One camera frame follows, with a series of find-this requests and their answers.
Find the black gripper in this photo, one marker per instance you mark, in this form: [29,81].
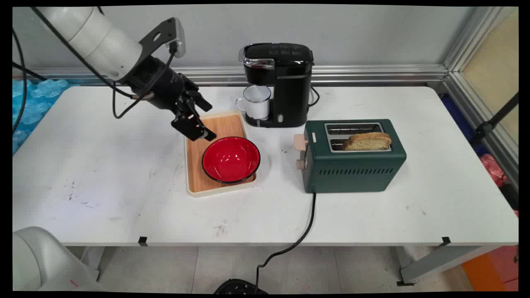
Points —
[159,85]

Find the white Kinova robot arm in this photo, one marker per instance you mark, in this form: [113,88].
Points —
[89,35]

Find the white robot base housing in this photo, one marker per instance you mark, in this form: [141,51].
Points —
[45,263]

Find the wooden tray with cream rim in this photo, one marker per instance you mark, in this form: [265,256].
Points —
[217,155]

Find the red bowl with black rim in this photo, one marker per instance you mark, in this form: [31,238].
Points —
[231,159]

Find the white enamel mug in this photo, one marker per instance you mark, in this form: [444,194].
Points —
[255,103]

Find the black coffee machine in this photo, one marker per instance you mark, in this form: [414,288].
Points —
[281,82]

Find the black table edge clip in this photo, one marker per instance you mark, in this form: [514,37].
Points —
[446,241]
[143,241]

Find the blue bubble wrap sheet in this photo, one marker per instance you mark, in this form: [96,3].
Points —
[35,107]

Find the green toaster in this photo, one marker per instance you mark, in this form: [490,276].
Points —
[352,163]

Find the slice of toasted bread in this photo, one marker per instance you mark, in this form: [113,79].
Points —
[367,141]

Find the black round object on floor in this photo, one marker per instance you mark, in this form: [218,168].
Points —
[239,286]

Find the grey metal table leg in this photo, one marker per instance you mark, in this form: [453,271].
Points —
[439,263]

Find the black tripod leg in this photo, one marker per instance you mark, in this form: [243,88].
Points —
[497,118]

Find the red plastic bag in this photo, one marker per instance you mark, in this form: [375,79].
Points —
[493,169]

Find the orange box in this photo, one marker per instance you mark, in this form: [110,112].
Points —
[492,269]

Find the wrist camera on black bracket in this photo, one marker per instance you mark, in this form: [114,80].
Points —
[167,35]

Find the aluminium frame rail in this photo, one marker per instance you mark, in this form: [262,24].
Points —
[331,74]

